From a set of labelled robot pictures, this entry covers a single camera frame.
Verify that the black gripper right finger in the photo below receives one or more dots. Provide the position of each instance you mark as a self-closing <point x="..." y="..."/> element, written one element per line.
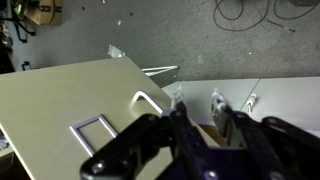
<point x="240" y="130"/>

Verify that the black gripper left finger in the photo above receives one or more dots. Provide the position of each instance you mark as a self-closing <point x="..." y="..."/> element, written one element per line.
<point x="181" y="133"/>

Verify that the beige file cabinet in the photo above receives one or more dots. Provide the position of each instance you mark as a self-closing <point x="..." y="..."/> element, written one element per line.
<point x="286" y="96"/>

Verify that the silver drawer label holder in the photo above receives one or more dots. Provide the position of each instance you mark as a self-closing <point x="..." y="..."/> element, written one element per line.
<point x="77" y="131"/>

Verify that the beige cabinet bottom drawer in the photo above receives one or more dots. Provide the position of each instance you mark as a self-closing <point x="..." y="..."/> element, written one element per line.
<point x="66" y="96"/>

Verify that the small white metal latch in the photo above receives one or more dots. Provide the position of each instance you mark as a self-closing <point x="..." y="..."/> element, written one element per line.
<point x="251" y="101"/>

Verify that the clear plastic wrapper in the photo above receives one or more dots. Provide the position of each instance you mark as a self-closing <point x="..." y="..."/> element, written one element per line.
<point x="115" y="51"/>

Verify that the brown cardboard box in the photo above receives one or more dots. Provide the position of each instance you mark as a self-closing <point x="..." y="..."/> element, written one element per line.
<point x="46" y="11"/>

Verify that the black equipment clutter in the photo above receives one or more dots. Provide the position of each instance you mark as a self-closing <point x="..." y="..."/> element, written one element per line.
<point x="8" y="36"/>

